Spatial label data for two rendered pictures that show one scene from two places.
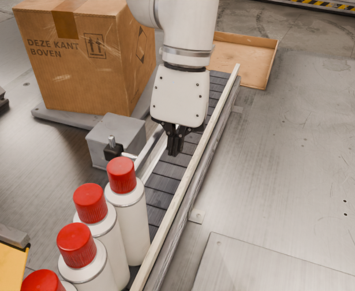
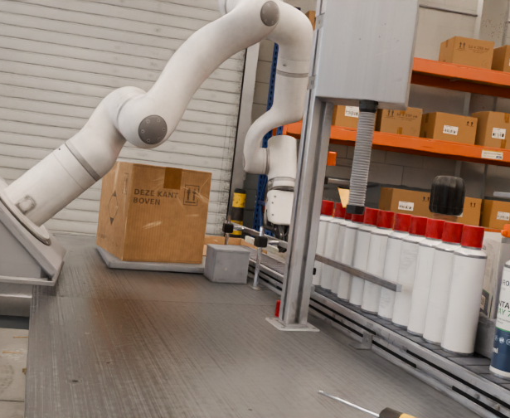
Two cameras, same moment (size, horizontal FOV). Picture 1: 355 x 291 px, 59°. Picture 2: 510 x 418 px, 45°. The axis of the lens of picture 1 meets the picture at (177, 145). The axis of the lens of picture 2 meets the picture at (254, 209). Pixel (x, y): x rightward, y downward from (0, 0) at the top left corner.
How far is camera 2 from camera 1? 1.43 m
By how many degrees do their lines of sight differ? 53
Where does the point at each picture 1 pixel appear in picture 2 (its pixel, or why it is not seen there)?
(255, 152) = not seen: hidden behind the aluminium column
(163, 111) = (279, 216)
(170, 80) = (281, 196)
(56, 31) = (163, 182)
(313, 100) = not seen: hidden behind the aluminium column
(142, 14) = (259, 162)
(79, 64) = (173, 211)
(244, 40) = (211, 240)
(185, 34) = (290, 170)
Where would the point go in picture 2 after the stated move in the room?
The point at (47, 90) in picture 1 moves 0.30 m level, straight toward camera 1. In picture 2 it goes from (132, 238) to (229, 255)
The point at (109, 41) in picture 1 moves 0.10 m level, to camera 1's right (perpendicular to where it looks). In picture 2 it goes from (203, 191) to (230, 193)
